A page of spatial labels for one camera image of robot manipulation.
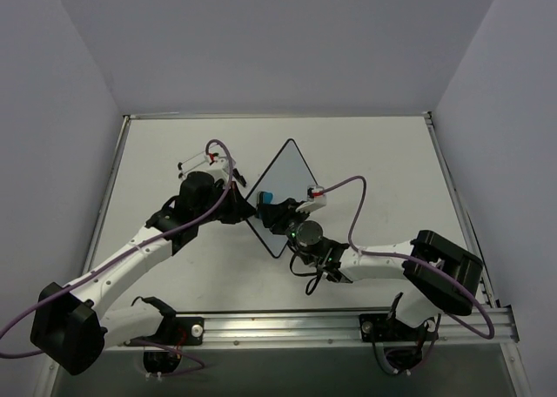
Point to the blue whiteboard eraser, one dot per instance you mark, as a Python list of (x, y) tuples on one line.
[(265, 197)]

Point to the aluminium front rail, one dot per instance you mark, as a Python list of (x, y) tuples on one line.
[(225, 331)]

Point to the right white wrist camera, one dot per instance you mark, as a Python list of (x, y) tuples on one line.
[(316, 199)]

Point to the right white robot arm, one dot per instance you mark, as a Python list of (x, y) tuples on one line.
[(444, 277)]

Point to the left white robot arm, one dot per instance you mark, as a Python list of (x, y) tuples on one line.
[(67, 323)]

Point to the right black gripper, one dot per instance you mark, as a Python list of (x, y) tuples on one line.
[(270, 214)]

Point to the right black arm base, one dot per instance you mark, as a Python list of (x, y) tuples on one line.
[(397, 348)]

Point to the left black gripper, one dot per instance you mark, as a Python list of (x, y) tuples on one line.
[(238, 203)]

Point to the small black-framed whiteboard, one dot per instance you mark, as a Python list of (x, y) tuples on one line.
[(287, 176)]

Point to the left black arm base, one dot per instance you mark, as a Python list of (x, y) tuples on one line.
[(171, 337)]

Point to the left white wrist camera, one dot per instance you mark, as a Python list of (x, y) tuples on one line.
[(219, 166)]

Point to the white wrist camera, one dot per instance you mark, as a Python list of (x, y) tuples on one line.
[(219, 166), (316, 199)]

